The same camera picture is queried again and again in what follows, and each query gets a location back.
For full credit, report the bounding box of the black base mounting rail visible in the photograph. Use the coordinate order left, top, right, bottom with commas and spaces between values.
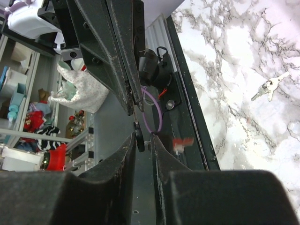
140, 15, 220, 171

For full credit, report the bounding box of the red toy item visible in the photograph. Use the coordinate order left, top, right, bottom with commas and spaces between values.
43, 144, 66, 171

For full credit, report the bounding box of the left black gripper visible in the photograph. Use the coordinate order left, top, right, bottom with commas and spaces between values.
38, 0, 144, 116

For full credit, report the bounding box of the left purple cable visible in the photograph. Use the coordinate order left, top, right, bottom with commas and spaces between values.
140, 86, 164, 134

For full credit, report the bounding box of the white floral cloth bag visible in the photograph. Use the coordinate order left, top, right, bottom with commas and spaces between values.
48, 61, 109, 113

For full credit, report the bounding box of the black head key set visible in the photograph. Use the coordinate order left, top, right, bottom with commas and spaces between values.
133, 110, 194, 155

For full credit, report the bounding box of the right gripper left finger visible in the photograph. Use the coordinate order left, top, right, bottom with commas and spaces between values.
0, 135, 136, 225

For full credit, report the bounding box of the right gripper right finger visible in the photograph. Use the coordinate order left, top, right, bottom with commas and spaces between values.
150, 135, 299, 225

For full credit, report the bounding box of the silver key bunch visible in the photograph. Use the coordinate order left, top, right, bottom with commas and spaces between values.
251, 72, 290, 102

